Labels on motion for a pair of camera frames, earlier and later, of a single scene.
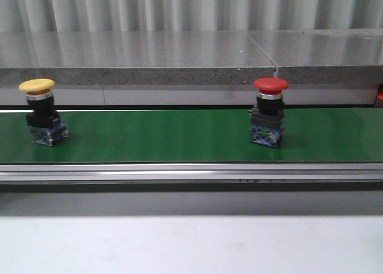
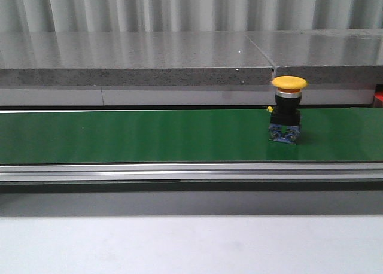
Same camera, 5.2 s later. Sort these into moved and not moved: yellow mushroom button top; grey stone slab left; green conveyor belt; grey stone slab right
Moved: yellow mushroom button top
Not moved: green conveyor belt; grey stone slab left; grey stone slab right
